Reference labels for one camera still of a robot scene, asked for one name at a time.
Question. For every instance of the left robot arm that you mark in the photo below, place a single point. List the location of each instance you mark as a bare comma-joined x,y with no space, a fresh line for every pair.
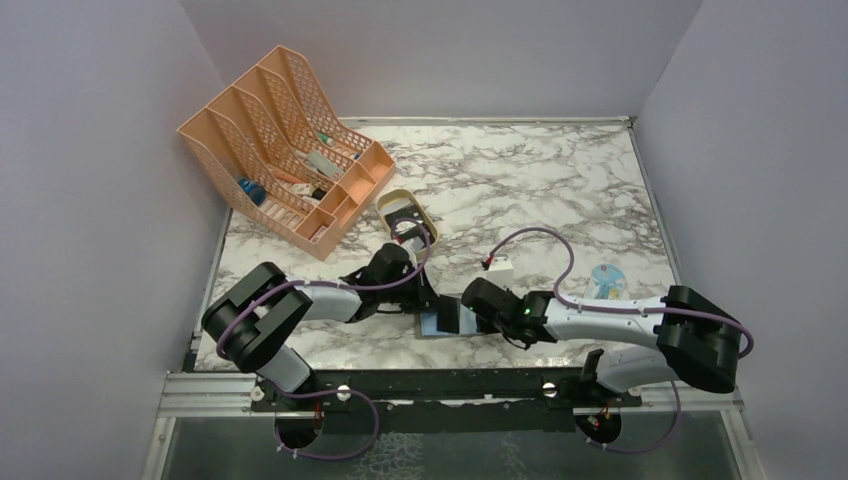
253,320

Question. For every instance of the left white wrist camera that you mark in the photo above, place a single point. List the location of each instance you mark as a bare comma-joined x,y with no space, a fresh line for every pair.
416,248

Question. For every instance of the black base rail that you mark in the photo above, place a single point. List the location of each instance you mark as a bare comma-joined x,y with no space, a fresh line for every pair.
547,399

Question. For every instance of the white tube in organizer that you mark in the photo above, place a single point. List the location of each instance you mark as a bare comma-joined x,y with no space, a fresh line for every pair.
320,163

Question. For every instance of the blue item in organizer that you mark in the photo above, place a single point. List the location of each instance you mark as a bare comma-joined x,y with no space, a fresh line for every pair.
253,190

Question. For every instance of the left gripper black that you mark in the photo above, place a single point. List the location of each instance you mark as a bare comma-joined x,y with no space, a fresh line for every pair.
424,296

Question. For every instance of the grey leather card holder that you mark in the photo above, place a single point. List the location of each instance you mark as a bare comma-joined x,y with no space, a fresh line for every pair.
447,318

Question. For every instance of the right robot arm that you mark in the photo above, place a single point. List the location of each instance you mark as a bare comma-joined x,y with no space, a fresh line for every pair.
680,336

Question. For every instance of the orange plastic file organizer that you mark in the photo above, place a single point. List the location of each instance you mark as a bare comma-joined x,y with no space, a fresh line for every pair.
252,129

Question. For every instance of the stack of credit cards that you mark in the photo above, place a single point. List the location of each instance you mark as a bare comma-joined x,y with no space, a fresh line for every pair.
406,221

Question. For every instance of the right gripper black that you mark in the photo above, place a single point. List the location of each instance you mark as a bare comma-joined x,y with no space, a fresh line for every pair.
485,327

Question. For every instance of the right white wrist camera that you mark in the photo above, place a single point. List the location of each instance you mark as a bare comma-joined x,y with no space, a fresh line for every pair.
500,272

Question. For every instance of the green capped marker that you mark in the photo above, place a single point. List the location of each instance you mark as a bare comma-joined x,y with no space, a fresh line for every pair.
326,139

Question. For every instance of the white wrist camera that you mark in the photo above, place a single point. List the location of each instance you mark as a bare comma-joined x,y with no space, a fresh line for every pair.
500,272
416,248

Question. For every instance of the beige oval tray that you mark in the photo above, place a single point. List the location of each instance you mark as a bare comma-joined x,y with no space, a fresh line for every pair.
402,194

